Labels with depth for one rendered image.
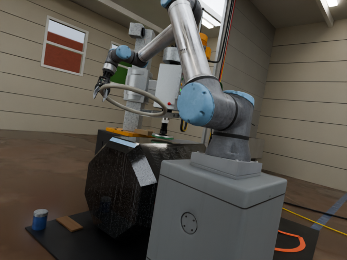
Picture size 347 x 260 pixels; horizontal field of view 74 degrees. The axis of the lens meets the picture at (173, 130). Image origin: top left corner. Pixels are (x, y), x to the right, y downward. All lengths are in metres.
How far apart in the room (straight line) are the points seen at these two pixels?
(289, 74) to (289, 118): 1.19
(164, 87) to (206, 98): 1.44
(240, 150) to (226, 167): 0.10
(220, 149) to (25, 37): 7.24
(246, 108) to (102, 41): 7.95
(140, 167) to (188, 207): 0.84
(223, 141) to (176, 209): 0.32
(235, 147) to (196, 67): 0.35
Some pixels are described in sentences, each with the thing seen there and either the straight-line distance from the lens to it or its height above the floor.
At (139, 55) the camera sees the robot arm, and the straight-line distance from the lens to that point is 1.65.
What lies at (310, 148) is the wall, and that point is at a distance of 6.74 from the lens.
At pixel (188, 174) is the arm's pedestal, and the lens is 0.89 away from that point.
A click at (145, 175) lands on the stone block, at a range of 1.67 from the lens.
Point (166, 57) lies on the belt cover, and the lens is 2.25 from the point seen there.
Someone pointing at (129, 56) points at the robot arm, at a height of 1.39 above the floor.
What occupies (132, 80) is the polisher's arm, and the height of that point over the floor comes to 1.40.
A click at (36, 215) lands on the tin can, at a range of 2.15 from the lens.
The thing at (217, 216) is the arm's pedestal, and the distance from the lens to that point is 0.84.
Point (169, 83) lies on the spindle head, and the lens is 2.20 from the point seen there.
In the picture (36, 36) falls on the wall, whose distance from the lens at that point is 7.90.
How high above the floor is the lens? 1.03
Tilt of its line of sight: 3 degrees down
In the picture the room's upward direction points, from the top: 9 degrees clockwise
